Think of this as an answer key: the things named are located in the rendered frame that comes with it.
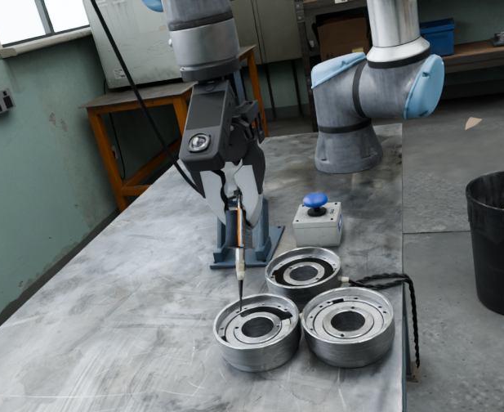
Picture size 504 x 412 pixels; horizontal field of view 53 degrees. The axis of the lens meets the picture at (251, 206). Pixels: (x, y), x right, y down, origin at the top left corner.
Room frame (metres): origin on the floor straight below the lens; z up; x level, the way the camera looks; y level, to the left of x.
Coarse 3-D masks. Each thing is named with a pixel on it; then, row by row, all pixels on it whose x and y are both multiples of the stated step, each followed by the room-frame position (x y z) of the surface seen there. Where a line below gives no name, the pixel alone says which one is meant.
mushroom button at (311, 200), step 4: (308, 196) 0.75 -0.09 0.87; (312, 196) 0.74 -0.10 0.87; (316, 196) 0.74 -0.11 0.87; (320, 196) 0.74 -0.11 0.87; (324, 196) 0.74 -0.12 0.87; (304, 200) 0.74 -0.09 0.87; (308, 200) 0.74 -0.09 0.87; (312, 200) 0.73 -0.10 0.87; (316, 200) 0.73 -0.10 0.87; (320, 200) 0.73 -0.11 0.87; (324, 200) 0.73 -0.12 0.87; (304, 204) 0.74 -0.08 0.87; (308, 204) 0.73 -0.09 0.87; (312, 204) 0.73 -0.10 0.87; (316, 204) 0.72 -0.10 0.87; (320, 204) 0.73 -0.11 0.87; (316, 208) 0.74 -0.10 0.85
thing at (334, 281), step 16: (288, 256) 0.64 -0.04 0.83; (304, 256) 0.64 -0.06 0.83; (320, 256) 0.63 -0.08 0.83; (336, 256) 0.60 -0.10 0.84; (272, 272) 0.61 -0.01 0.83; (288, 272) 0.61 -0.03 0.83; (304, 272) 0.62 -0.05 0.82; (320, 272) 0.59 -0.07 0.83; (336, 272) 0.56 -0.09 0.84; (272, 288) 0.57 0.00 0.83; (288, 288) 0.55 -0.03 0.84; (304, 288) 0.54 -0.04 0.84; (320, 288) 0.55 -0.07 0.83; (336, 288) 0.56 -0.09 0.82; (304, 304) 0.55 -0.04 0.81
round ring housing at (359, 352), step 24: (360, 288) 0.52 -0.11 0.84; (312, 312) 0.50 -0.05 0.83; (336, 312) 0.49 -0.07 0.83; (360, 312) 0.49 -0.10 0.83; (384, 312) 0.48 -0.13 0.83; (312, 336) 0.45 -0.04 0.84; (336, 336) 0.45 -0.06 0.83; (360, 336) 0.45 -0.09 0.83; (384, 336) 0.43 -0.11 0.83; (336, 360) 0.43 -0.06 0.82; (360, 360) 0.43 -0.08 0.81
